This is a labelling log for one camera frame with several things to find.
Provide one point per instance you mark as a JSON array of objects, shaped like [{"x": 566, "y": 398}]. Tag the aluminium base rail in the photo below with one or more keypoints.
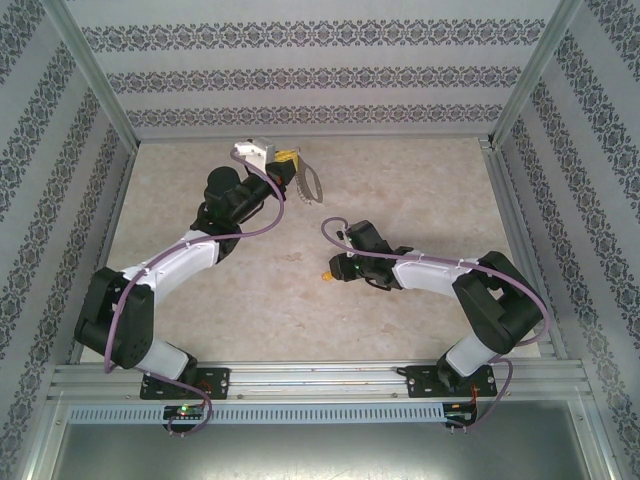
[{"x": 310, "y": 380}]

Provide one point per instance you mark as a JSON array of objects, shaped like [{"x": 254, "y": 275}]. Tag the grey metal sheet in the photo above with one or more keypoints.
[{"x": 320, "y": 450}]

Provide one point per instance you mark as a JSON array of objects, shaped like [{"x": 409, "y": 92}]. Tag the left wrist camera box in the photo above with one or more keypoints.
[{"x": 255, "y": 150}]

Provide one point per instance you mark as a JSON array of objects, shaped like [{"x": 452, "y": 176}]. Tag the right aluminium side rail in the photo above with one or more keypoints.
[{"x": 506, "y": 190}]

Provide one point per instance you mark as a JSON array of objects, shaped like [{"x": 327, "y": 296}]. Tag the yellow capped key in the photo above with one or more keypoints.
[{"x": 326, "y": 276}]

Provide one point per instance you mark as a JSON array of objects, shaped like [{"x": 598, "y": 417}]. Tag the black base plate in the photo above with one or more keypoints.
[
  {"x": 215, "y": 382},
  {"x": 420, "y": 382}
]

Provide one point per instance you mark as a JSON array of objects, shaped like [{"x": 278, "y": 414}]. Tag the aluminium lower frame bar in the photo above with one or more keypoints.
[
  {"x": 42, "y": 440},
  {"x": 597, "y": 440}
]

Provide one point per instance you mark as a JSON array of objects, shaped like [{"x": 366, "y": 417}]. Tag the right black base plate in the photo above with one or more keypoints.
[{"x": 420, "y": 382}]

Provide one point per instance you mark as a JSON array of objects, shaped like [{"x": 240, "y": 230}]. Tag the circuit board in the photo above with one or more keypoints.
[
  {"x": 182, "y": 411},
  {"x": 460, "y": 415}
]

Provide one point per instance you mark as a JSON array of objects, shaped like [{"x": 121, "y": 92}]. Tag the left circuit board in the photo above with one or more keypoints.
[{"x": 182, "y": 411}]

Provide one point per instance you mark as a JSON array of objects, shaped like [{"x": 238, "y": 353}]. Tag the right circuit board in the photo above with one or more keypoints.
[{"x": 460, "y": 415}]

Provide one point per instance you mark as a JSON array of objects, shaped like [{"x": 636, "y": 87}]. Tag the left aluminium side rail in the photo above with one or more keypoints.
[{"x": 112, "y": 225}]

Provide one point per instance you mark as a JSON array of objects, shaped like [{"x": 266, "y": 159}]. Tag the aluminium corner post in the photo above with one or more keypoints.
[
  {"x": 537, "y": 70},
  {"x": 95, "y": 70}
]

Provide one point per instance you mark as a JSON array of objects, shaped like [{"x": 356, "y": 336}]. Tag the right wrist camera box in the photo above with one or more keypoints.
[{"x": 343, "y": 234}]

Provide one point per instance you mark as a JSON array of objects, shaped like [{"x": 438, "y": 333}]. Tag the aluminium side rail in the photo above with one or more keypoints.
[
  {"x": 112, "y": 225},
  {"x": 506, "y": 190}
]

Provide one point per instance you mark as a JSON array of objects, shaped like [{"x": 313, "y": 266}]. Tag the left aluminium corner post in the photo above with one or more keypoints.
[{"x": 95, "y": 70}]

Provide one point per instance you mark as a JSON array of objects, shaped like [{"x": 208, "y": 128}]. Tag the grey metal keyring holder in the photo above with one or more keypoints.
[{"x": 303, "y": 192}]

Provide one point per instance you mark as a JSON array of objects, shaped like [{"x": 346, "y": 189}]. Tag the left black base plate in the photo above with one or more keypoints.
[{"x": 215, "y": 382}]

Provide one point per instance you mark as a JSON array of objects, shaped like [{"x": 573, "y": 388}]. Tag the right aluminium corner post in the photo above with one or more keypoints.
[{"x": 537, "y": 70}]

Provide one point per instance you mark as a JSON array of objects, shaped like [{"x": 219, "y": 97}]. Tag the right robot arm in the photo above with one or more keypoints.
[{"x": 425, "y": 272}]

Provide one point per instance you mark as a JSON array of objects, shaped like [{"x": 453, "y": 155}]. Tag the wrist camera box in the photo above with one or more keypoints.
[
  {"x": 255, "y": 150},
  {"x": 343, "y": 234}
]

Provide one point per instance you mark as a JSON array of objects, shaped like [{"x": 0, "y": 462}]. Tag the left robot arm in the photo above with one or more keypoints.
[{"x": 175, "y": 260}]

